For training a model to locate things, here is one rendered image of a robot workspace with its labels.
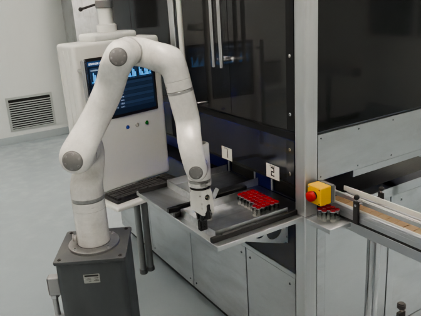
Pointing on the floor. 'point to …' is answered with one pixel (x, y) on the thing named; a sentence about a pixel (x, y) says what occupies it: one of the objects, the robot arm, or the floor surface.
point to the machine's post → (306, 150)
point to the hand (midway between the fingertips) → (202, 224)
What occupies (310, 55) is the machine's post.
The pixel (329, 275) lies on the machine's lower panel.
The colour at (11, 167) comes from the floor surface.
